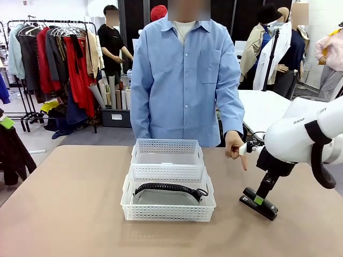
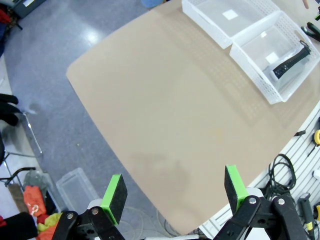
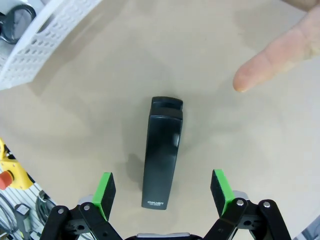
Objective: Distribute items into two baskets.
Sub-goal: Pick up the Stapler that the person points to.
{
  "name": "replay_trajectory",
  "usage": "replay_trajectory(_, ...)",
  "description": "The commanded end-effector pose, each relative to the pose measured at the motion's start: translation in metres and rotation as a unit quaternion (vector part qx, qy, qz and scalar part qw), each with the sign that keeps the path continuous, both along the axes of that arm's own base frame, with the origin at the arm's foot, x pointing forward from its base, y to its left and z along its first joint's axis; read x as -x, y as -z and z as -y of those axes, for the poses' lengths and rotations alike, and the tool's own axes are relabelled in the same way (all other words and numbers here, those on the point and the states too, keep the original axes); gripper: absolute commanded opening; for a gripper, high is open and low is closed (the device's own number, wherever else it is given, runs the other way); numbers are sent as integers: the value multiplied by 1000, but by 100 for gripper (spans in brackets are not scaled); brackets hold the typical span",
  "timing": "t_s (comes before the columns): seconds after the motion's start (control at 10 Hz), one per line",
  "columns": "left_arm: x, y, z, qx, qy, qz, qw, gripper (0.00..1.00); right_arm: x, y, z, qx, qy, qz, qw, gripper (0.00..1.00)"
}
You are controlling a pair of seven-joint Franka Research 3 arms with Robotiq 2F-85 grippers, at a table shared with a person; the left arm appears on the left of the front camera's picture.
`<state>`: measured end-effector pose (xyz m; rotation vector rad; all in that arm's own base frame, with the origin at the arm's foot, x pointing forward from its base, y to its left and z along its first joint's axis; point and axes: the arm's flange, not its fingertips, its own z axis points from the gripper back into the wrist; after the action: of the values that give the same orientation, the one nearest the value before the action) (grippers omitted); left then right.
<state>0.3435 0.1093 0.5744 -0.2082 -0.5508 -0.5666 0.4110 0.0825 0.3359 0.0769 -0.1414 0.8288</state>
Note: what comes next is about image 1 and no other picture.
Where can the red hat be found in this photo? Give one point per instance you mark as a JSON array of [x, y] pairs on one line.
[[158, 13]]

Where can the white perforated plastic basket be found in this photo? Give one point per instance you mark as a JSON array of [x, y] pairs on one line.
[[166, 214], [166, 146]]

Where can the black clothes rack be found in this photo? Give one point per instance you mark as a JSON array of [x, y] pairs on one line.
[[95, 125]]

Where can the figure in navy top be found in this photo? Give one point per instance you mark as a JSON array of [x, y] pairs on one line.
[[296, 48]]

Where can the person's left forearm blue sleeve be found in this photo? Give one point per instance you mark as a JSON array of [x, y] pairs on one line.
[[230, 112]]

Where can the white coat on mannequin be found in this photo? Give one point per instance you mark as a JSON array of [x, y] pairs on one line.
[[278, 51]]

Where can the red hanging jacket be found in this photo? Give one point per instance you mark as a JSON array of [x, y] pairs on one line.
[[44, 67]]

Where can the person's right forearm blue sleeve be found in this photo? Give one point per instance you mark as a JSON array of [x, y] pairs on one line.
[[140, 115]]

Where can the dark grey hanging garment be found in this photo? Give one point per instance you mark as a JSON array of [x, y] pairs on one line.
[[28, 59]]

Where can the grey storage bin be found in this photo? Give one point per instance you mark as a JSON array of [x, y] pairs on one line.
[[113, 117]]

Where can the red dress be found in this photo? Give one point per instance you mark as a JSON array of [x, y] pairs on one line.
[[80, 88]]

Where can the black bucket hat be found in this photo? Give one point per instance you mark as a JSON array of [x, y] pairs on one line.
[[268, 14]]

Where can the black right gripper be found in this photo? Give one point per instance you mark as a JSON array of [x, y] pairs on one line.
[[276, 168]]

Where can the blue garment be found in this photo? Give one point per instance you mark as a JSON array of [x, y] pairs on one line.
[[4, 91]]

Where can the person in pink top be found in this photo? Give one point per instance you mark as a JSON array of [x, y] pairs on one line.
[[331, 53]]

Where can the mannequin in beige coat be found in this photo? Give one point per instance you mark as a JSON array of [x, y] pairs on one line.
[[250, 59]]

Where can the grey zipper pouch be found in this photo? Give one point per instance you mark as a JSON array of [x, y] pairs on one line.
[[160, 197]]

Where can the grey paper roll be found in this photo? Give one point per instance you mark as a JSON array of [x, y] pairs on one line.
[[97, 95]]

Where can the black garment with green tag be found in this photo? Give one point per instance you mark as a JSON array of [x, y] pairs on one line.
[[13, 155]]

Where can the person in blue shirt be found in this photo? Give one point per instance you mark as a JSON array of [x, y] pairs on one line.
[[185, 80]]

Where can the beige paper roll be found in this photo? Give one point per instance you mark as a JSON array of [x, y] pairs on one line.
[[105, 92]]

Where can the white table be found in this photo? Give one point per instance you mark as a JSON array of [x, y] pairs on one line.
[[257, 112]]

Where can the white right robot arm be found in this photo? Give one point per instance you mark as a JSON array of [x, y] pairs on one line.
[[294, 128]]

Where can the black tripod pole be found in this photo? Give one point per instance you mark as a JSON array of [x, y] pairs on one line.
[[271, 59]]

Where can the person's left hand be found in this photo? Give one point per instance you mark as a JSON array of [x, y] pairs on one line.
[[234, 144]]

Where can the beige hanging shirt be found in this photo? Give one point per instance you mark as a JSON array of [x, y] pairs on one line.
[[93, 56]]

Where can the black stapler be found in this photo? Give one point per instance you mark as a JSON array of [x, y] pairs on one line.
[[266, 211]]

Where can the light blue jacket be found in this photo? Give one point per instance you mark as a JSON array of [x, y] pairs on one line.
[[14, 53]]

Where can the yellow garment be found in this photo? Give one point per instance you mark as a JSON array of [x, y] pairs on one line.
[[49, 106]]

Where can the tall grey cardboard tube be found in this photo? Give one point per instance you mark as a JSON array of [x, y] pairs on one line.
[[112, 91]]

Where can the person in black t-shirt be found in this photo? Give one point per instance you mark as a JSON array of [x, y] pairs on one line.
[[112, 40]]

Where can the grey hanging jacket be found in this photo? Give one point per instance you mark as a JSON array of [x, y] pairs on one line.
[[55, 56]]

